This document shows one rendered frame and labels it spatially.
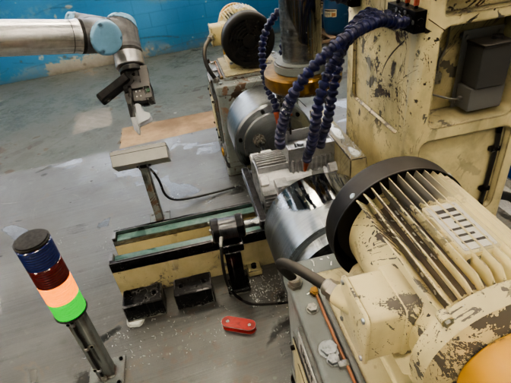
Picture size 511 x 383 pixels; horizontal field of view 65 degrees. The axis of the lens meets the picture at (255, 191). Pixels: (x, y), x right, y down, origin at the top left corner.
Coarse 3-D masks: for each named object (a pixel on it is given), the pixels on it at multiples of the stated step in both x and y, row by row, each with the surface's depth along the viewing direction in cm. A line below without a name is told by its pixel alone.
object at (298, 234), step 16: (320, 176) 84; (336, 176) 85; (288, 192) 84; (304, 192) 82; (320, 192) 80; (336, 192) 79; (272, 208) 86; (288, 208) 81; (304, 208) 78; (320, 208) 76; (272, 224) 85; (288, 224) 79; (304, 224) 75; (320, 224) 73; (272, 240) 84; (288, 240) 77; (304, 240) 73; (320, 240) 72; (288, 256) 75; (304, 256) 73
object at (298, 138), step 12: (288, 132) 107; (300, 132) 108; (288, 144) 107; (300, 144) 103; (288, 156) 100; (300, 156) 101; (324, 156) 102; (288, 168) 103; (300, 168) 103; (312, 168) 103
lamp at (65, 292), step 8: (72, 280) 76; (56, 288) 72; (64, 288) 74; (72, 288) 76; (48, 296) 73; (56, 296) 73; (64, 296) 74; (72, 296) 76; (48, 304) 75; (56, 304) 74; (64, 304) 75
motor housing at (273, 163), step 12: (252, 156) 107; (264, 156) 105; (276, 156) 105; (252, 168) 114; (264, 168) 102; (276, 168) 103; (324, 168) 104; (252, 180) 117; (288, 180) 102; (264, 192) 101; (276, 192) 101; (264, 204) 103
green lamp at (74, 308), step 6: (78, 294) 77; (72, 300) 76; (78, 300) 77; (84, 300) 80; (48, 306) 76; (60, 306) 75; (66, 306) 75; (72, 306) 76; (78, 306) 77; (84, 306) 79; (54, 312) 76; (60, 312) 76; (66, 312) 76; (72, 312) 77; (78, 312) 78; (60, 318) 76; (66, 318) 77; (72, 318) 77
